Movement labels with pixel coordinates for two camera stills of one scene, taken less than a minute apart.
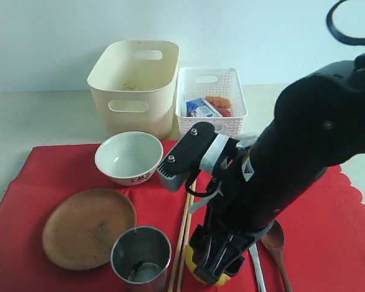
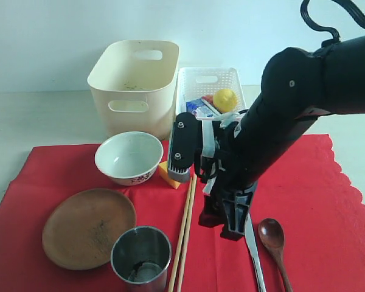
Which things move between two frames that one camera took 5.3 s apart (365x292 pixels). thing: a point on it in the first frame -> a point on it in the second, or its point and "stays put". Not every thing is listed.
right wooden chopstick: x=187 y=235 stays put
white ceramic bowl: x=129 y=158 stays put
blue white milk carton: x=199 y=107 stays put
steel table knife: x=253 y=251 stays put
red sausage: x=224 y=112 -> x=209 y=98
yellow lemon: x=221 y=280 -> x=224 y=100
